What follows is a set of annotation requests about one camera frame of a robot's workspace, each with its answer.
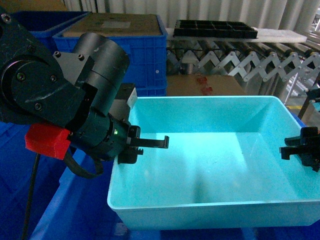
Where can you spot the red block on arm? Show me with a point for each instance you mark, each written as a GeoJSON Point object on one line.
{"type": "Point", "coordinates": [48, 140]}

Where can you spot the black compartment tray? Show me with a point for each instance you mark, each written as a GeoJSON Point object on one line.
{"type": "Point", "coordinates": [214, 29]}

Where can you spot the teal plastic bin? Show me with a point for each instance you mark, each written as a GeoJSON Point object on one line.
{"type": "Point", "coordinates": [222, 169]}

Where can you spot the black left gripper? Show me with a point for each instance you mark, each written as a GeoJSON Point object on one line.
{"type": "Point", "coordinates": [105, 138]}

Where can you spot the blue crate stack middle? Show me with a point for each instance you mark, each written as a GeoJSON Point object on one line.
{"type": "Point", "coordinates": [147, 56]}

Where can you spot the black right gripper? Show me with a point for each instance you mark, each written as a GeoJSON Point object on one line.
{"type": "Point", "coordinates": [306, 146]}

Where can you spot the blue crate stack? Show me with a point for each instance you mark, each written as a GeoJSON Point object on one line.
{"type": "Point", "coordinates": [147, 56]}
{"type": "Point", "coordinates": [45, 24]}

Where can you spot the blue crate stack left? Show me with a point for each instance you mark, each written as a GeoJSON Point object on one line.
{"type": "Point", "coordinates": [45, 24]}

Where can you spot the cardboard box red tape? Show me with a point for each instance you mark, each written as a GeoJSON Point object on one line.
{"type": "Point", "coordinates": [203, 85]}

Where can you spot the cardboard box in crate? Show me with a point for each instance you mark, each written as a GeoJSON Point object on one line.
{"type": "Point", "coordinates": [115, 25]}

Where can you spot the expandable roller conveyor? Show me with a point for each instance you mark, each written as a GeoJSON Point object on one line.
{"type": "Point", "coordinates": [281, 70]}

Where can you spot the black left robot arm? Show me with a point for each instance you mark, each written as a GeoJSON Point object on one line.
{"type": "Point", "coordinates": [75, 99]}

